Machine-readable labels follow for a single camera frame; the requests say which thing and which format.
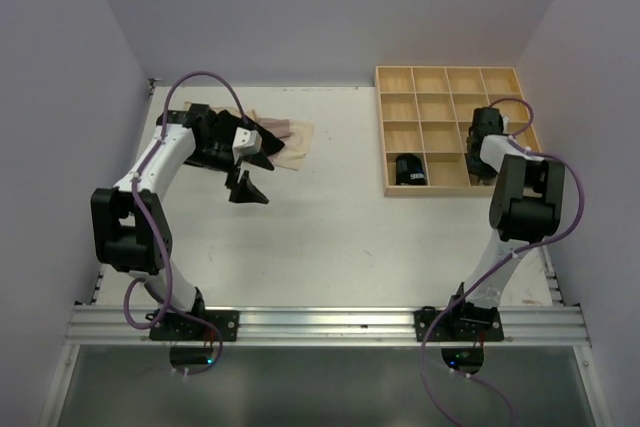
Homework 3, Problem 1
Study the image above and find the dark rolled underwear in tray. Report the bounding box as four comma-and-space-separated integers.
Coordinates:
395, 153, 427, 186

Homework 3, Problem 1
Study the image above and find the black underwear tan waistband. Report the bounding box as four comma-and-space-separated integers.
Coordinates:
167, 104, 284, 172

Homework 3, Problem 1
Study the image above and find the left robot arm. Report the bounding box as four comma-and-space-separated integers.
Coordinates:
90, 104, 274, 340

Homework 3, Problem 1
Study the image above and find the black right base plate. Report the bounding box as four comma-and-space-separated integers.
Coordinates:
413, 306, 505, 342

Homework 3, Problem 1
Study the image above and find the aluminium front rail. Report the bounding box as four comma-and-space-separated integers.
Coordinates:
64, 305, 590, 347

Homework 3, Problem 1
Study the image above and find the pink beige underwear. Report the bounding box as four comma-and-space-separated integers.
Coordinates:
234, 109, 317, 172

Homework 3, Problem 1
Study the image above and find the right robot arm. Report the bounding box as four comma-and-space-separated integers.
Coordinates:
445, 106, 566, 340

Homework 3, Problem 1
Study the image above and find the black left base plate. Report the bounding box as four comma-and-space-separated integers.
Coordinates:
149, 309, 240, 342

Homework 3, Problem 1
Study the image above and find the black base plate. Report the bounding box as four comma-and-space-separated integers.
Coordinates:
413, 306, 505, 342
149, 309, 240, 342

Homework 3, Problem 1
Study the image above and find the wooden compartment tray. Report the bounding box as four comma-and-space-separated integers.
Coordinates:
375, 65, 541, 197

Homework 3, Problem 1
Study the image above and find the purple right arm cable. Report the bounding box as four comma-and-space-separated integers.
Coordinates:
416, 97, 586, 427

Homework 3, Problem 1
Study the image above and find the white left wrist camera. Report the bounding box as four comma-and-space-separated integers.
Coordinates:
232, 127, 262, 159

